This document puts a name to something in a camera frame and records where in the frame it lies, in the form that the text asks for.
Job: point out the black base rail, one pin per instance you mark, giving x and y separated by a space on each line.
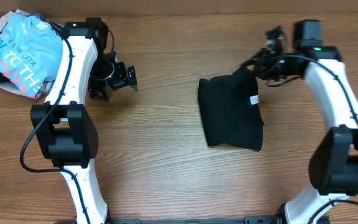
191 221

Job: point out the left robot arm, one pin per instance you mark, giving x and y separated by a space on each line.
63 127

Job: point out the grey folded garment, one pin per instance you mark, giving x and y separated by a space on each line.
46 87

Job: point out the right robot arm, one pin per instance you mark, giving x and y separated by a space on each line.
333 168

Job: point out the black t-shirt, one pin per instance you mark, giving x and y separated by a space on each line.
229 109

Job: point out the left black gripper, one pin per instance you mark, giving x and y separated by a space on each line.
122 80

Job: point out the light blue printed t-shirt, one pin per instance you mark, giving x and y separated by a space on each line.
30 53

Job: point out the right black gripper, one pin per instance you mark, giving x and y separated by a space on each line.
257 61

